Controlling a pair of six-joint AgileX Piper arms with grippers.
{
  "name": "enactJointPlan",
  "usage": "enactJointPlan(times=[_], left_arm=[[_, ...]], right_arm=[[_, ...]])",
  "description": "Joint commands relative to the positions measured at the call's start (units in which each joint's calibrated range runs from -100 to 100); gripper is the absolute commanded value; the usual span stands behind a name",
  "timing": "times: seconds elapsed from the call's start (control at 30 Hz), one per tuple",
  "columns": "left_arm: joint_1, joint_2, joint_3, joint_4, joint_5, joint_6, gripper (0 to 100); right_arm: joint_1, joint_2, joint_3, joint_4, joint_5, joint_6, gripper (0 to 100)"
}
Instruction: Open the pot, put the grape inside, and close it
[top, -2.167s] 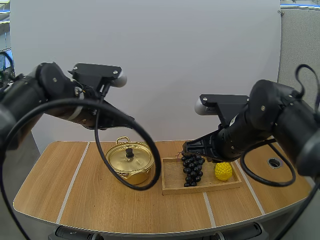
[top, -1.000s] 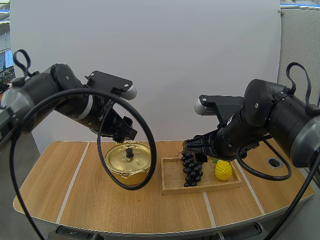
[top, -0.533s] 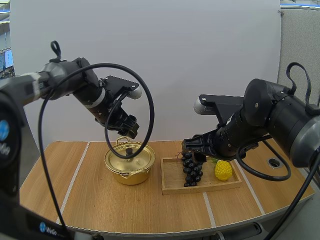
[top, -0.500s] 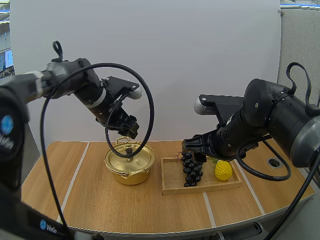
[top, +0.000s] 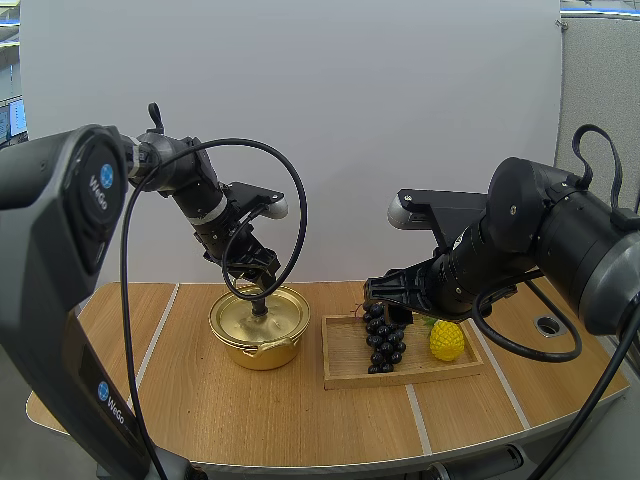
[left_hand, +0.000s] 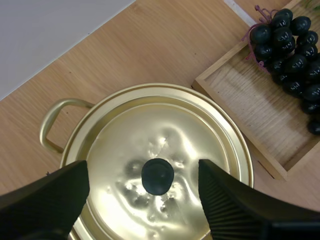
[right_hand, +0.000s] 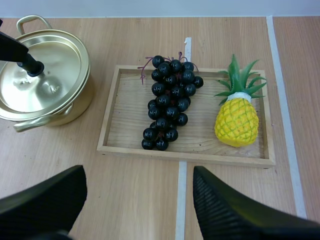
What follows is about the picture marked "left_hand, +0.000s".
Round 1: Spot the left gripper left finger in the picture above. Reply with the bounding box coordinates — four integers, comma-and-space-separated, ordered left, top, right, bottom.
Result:
0, 159, 90, 240

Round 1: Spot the shallow wooden tray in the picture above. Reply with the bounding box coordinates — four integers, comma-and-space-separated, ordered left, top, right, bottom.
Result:
191, 0, 320, 181

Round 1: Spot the bunch of dark toy grapes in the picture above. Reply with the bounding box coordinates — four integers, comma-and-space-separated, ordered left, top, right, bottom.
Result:
241, 5, 320, 136

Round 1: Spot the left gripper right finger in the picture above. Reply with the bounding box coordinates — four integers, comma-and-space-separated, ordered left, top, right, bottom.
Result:
197, 159, 320, 240

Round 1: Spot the gold lid with black knob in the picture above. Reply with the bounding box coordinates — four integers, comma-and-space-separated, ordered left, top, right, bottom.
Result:
59, 83, 254, 240

